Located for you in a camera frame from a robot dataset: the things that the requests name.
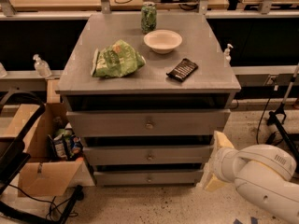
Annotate grey drawer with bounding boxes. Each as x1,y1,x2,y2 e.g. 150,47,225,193
84,145,212,165
93,170,203,186
67,109,230,137

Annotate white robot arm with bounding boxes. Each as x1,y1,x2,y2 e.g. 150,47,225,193
200,131,299,224

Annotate grey bottom drawer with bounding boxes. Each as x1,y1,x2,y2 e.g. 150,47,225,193
93,170,203,186

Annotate grey top drawer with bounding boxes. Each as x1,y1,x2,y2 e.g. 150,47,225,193
67,109,230,137

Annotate grey drawer cabinet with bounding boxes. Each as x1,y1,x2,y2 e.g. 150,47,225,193
57,12,240,173

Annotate black stand with pole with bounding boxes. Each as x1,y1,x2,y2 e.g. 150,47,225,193
266,63,299,174

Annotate black snack bar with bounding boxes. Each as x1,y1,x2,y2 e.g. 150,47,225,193
167,58,198,82

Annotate white pump bottle right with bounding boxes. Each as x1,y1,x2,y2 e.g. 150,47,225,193
223,43,234,63

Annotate snack bags in box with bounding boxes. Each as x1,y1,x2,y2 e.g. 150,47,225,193
48,128,83,161

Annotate white bowl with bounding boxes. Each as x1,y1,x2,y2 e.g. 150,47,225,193
144,30,182,54

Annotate green chip bag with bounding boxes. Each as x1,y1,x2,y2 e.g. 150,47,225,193
91,39,146,78

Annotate cardboard box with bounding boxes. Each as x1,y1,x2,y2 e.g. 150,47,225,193
4,98,83,197

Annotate green soda can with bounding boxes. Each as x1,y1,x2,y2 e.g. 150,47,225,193
141,2,157,34

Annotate clear sanitizer bottle left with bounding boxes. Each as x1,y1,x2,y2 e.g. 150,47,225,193
33,54,52,77

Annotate black floor cable right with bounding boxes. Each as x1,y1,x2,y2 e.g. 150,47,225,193
255,77,284,146

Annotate black floor cable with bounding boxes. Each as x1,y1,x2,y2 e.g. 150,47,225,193
255,77,284,146
6,184,79,223

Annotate black floor cable left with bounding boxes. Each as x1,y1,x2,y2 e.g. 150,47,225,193
6,184,79,223

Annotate black chair frame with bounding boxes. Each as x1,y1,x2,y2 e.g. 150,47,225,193
0,89,84,224

